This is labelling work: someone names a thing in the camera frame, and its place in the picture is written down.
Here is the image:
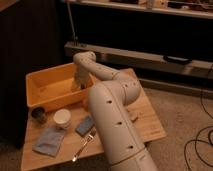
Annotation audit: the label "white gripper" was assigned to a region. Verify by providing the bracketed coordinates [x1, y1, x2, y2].
[71, 66, 93, 92]

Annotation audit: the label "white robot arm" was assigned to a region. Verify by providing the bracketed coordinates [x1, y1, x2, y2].
[73, 51, 158, 171]

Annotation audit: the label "white paper cup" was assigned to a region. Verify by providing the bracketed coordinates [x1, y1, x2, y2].
[53, 109, 71, 129]

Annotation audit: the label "yellow plastic bin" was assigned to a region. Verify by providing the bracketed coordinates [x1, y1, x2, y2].
[26, 63, 94, 112]

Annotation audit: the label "metal pole stand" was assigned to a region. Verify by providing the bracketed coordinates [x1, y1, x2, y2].
[66, 0, 78, 46]

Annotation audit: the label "blue sponge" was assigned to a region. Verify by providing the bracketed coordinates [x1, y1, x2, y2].
[75, 116, 94, 137]

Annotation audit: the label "blue folded cloth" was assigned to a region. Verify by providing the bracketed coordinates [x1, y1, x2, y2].
[32, 126, 66, 157]

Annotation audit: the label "black device on shelf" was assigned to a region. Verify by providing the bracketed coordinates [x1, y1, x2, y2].
[163, 55, 192, 65]

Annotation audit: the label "low wooden shelf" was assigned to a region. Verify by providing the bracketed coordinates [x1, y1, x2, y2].
[64, 42, 213, 80]

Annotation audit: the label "upper shelf board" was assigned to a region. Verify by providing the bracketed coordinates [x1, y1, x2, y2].
[64, 0, 213, 19]

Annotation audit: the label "black cables on floor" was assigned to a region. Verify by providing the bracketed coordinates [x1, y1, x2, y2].
[183, 64, 213, 169]

